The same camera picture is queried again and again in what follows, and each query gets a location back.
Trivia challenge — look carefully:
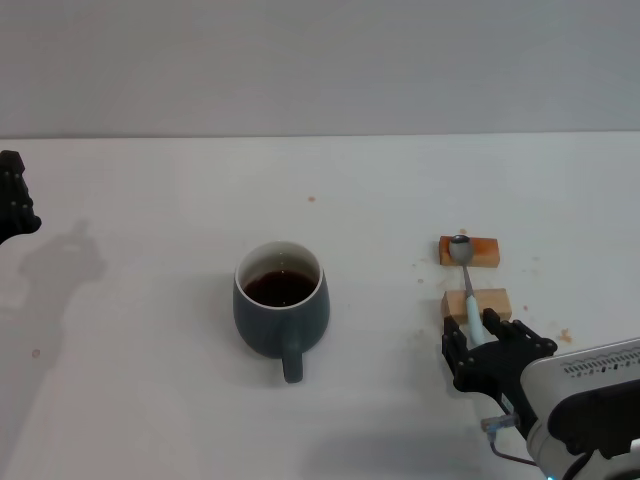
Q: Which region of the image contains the light blue handled metal spoon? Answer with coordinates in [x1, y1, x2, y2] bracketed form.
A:
[448, 234, 489, 347]

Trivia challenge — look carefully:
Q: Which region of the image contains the reddish brown wooden block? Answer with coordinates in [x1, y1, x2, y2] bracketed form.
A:
[438, 235, 501, 270]

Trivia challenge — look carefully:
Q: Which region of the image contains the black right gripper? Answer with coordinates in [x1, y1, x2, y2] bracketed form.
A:
[441, 307, 559, 431]

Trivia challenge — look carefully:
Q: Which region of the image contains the light wooden block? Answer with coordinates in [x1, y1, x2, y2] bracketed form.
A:
[441, 288, 513, 329]

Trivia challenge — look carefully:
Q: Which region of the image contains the silver vented wrist camera box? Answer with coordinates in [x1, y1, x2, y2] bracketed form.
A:
[519, 338, 640, 461]

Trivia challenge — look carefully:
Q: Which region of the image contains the grey cable with metal plug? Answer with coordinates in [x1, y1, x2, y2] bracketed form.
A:
[480, 412, 539, 467]

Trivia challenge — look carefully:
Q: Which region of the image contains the dark grey ceramic coffee cup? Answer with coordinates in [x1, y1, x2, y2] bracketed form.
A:
[232, 241, 331, 385]

